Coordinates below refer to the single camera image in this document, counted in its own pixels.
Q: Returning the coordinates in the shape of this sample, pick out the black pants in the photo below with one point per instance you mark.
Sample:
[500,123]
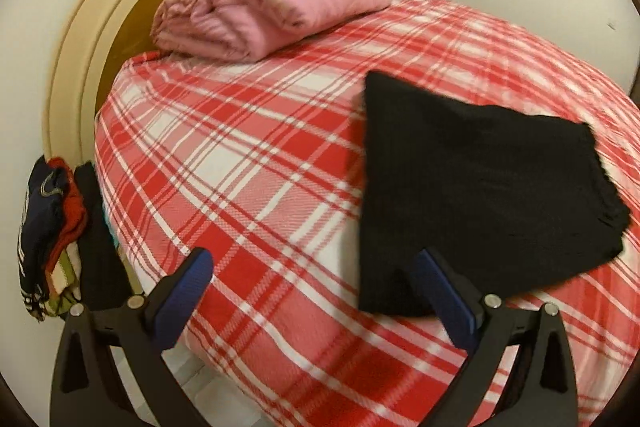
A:
[475,187]

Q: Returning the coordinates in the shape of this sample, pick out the striped cloth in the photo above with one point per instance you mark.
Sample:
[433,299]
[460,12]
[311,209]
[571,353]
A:
[65,274]

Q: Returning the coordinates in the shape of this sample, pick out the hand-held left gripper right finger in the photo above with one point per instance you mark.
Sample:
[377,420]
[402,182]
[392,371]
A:
[445,302]

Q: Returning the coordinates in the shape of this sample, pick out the bed with red plaid sheet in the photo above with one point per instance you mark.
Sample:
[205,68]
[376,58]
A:
[250,167]

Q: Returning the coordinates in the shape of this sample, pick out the black hanging garment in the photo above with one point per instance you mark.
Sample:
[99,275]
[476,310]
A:
[100,247]

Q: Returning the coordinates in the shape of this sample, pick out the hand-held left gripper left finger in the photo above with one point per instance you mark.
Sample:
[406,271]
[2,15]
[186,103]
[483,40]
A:
[182,302]

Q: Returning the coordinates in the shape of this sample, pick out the navy printed garment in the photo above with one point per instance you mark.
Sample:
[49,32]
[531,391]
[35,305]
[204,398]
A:
[42,227]

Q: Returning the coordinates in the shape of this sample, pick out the red garment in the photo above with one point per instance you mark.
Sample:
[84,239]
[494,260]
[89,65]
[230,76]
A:
[72,212]

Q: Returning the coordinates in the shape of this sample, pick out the pink folded blanket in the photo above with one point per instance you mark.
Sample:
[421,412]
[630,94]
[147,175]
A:
[270,2]

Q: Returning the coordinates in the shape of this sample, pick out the cream and wood headboard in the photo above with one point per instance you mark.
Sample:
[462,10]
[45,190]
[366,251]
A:
[100,32]

